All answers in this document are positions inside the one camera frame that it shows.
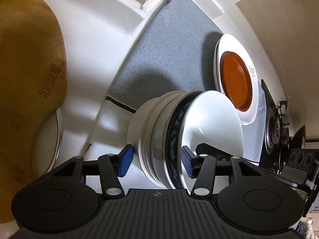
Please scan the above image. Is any brown round plate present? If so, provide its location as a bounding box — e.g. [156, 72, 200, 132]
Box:
[220, 51, 252, 112]

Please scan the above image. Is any grey table mat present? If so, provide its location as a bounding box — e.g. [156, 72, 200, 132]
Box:
[106, 0, 268, 166]

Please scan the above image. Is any black gas stove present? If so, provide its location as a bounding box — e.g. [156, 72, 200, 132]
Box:
[260, 80, 305, 173]

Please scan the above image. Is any white floral square plate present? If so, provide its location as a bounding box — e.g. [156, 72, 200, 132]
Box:
[213, 33, 258, 126]

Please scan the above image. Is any white bowl blue pattern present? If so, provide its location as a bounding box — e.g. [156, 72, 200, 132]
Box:
[164, 90, 243, 189]

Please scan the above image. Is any wooden cutting board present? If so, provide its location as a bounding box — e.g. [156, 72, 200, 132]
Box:
[1, 0, 67, 223]

